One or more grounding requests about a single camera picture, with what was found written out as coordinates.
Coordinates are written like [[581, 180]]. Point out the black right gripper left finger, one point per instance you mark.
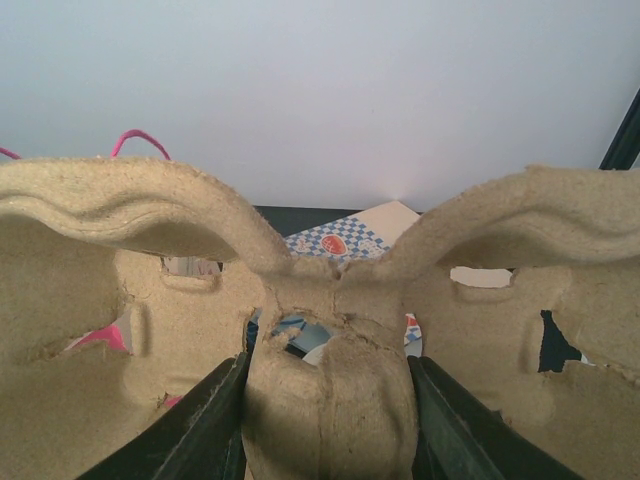
[[198, 438]]

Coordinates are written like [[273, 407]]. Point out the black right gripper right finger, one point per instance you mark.
[[460, 438]]

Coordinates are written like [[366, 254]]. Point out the brown pulp cup carrier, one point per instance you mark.
[[124, 281]]

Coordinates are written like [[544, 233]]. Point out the light blue paper bag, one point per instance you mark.
[[292, 326]]

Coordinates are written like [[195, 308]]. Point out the blue checkered bakery paper bag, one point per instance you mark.
[[364, 235]]

